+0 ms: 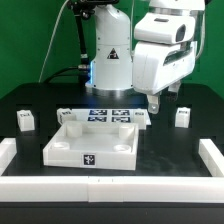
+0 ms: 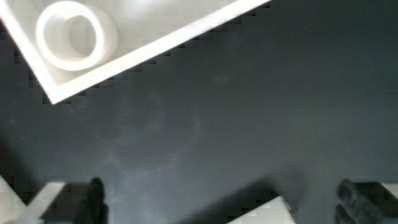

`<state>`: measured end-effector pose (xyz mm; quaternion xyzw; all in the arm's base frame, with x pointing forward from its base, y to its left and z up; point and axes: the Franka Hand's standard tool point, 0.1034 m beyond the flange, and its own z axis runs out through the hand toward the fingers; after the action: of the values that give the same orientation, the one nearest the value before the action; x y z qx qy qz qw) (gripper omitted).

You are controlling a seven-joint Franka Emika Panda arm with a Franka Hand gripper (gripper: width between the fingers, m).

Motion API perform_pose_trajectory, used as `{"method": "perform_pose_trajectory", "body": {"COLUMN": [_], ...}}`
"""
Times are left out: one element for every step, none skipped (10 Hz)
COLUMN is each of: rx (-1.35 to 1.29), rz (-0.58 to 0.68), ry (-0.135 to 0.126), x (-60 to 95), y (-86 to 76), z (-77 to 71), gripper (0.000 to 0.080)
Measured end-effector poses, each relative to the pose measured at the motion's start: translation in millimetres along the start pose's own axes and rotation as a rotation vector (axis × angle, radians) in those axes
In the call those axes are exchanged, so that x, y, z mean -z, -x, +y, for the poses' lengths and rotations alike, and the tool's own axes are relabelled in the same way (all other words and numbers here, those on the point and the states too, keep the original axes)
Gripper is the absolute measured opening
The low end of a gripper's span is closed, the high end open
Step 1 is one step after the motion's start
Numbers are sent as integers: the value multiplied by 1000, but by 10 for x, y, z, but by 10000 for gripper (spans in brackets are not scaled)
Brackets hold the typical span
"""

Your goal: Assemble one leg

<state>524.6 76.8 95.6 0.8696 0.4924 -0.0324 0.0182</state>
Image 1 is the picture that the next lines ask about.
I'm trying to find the black camera stand pole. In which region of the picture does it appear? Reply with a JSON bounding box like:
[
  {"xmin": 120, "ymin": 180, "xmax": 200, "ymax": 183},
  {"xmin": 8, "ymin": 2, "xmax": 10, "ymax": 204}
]
[{"xmin": 67, "ymin": 0, "xmax": 94, "ymax": 65}]

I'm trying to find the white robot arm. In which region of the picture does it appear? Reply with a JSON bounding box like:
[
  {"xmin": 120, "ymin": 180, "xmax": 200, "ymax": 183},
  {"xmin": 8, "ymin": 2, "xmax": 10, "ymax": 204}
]
[{"xmin": 86, "ymin": 0, "xmax": 205, "ymax": 114}]

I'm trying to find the white sheet with tags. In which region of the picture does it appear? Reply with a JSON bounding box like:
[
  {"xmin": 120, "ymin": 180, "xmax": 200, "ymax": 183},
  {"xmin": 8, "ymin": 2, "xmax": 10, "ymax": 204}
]
[{"xmin": 72, "ymin": 109, "xmax": 151, "ymax": 125}]

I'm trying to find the white U-shaped obstacle fence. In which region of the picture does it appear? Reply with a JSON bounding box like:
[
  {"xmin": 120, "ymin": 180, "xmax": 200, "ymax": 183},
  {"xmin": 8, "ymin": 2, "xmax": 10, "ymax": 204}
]
[{"xmin": 0, "ymin": 138, "xmax": 224, "ymax": 203}]

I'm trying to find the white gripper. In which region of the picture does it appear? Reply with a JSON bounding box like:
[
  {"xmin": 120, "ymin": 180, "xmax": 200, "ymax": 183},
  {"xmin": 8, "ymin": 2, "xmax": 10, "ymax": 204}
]
[{"xmin": 133, "ymin": 41, "xmax": 195, "ymax": 114}]

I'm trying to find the white square tabletop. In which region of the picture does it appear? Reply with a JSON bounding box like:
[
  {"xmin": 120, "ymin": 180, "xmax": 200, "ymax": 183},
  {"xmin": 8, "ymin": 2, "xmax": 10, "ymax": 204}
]
[{"xmin": 43, "ymin": 121, "xmax": 139, "ymax": 170}]

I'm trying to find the black cable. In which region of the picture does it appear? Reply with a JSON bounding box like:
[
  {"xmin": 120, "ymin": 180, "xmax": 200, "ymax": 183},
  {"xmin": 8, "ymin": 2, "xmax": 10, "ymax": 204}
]
[{"xmin": 43, "ymin": 65, "xmax": 92, "ymax": 84}]

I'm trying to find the white cable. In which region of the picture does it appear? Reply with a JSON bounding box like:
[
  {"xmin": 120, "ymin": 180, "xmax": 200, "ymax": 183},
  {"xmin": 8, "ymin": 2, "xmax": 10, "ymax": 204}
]
[{"xmin": 38, "ymin": 0, "xmax": 72, "ymax": 84}]

